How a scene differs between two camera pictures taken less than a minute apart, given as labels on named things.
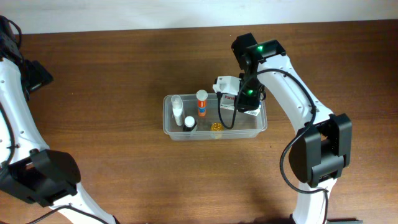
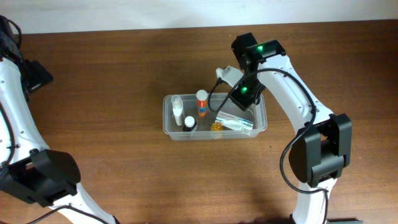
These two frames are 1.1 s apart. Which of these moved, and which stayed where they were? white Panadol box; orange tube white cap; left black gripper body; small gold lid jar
Moved: white Panadol box
Stayed: left black gripper body; orange tube white cap; small gold lid jar
